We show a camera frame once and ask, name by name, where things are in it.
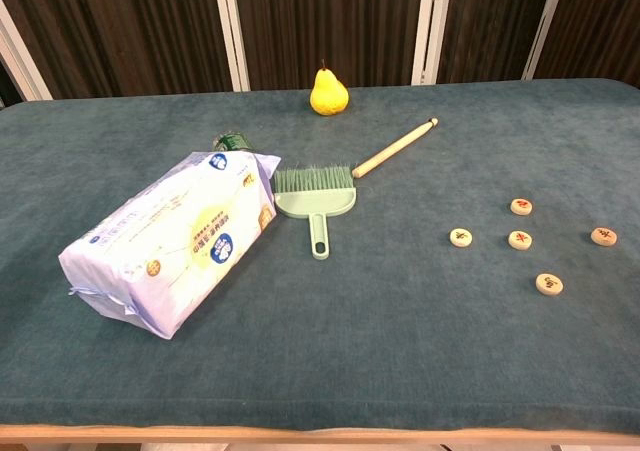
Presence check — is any mint green hand brush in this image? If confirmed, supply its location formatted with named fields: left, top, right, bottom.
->
left=273, top=163, right=358, bottom=260

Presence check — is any wooden stick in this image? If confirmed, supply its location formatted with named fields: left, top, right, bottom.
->
left=351, top=117, right=440, bottom=179

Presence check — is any green plastic bottle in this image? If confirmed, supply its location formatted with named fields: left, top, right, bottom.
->
left=211, top=129, right=253, bottom=153

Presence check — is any teal table cloth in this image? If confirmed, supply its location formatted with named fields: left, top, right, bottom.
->
left=0, top=77, right=640, bottom=432

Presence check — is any yellow pear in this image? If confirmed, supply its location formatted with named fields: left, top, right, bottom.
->
left=309, top=59, right=349, bottom=117

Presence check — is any white purple tissue pack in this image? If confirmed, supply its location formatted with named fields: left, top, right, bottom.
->
left=57, top=150, right=282, bottom=341

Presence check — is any dark slatted screen panel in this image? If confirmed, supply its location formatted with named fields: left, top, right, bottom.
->
left=534, top=0, right=640, bottom=90
left=436, top=0, right=559, bottom=85
left=232, top=0, right=432, bottom=91
left=0, top=0, right=236, bottom=101

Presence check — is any wooden table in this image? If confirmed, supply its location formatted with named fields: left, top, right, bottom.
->
left=0, top=423, right=640, bottom=446

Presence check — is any white partition post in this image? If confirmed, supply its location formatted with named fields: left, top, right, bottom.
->
left=410, top=0, right=454, bottom=86
left=0, top=0, right=54, bottom=103
left=210, top=0, right=252, bottom=92
left=520, top=0, right=570, bottom=81

